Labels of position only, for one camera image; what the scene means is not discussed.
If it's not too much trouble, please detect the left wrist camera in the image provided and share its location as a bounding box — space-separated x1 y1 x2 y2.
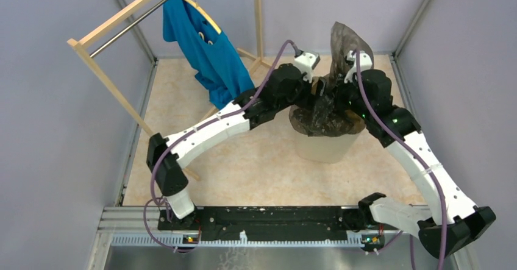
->
293 51 320 83

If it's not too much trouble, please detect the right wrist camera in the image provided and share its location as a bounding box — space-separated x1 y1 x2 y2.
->
344 50 374 83

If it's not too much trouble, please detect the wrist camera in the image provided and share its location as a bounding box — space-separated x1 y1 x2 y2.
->
293 51 320 83
344 50 374 83

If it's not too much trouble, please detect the blue t-shirt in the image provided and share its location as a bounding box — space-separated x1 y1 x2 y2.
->
162 0 254 109

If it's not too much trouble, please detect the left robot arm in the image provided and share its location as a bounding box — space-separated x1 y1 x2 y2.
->
146 62 316 230

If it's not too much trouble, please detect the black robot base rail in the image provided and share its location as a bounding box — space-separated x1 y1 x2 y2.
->
157 206 392 242

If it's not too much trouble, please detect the cream plastic trash bin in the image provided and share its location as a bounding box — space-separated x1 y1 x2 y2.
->
291 115 366 163

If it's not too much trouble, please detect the wooden clothes hanger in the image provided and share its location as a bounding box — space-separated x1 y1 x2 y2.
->
184 0 222 35

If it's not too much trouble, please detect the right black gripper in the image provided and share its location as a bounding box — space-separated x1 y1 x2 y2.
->
327 72 371 119

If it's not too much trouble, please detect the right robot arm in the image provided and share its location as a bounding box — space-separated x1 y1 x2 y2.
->
332 69 496 260

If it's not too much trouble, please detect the wooden clothes rack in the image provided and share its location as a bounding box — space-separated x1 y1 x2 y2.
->
66 0 286 182

